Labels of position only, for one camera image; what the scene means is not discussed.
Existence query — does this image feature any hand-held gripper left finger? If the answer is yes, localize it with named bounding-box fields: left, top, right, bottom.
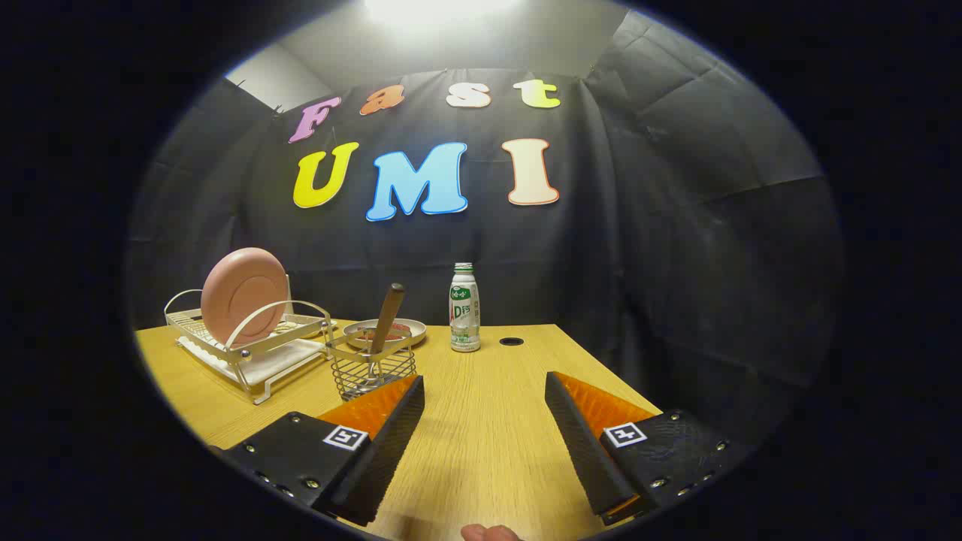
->
left=214, top=374, right=426, bottom=527

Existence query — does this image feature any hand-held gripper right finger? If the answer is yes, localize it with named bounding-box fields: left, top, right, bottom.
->
left=544, top=370, right=745, bottom=527

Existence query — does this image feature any metal wire basket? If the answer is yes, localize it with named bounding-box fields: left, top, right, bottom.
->
left=325, top=327, right=418, bottom=403

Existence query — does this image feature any wooden handled spoon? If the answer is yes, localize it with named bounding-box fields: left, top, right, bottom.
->
left=366, top=283, right=406, bottom=391

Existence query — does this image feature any white wire dish rack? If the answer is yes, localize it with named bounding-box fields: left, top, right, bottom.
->
left=164, top=274, right=337, bottom=405

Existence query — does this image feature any pink plate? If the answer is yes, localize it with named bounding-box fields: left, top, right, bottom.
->
left=201, top=247, right=290, bottom=348

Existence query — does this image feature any beige round plate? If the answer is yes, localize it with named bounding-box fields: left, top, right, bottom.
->
left=343, top=318, right=428, bottom=348

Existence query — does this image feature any red meat slice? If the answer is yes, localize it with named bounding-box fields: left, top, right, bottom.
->
left=353, top=323, right=413, bottom=343

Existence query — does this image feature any white green milk bottle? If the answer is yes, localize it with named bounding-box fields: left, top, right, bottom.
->
left=449, top=262, right=482, bottom=353

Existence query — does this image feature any black backdrop cloth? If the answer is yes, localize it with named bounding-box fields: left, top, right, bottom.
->
left=126, top=8, right=844, bottom=459

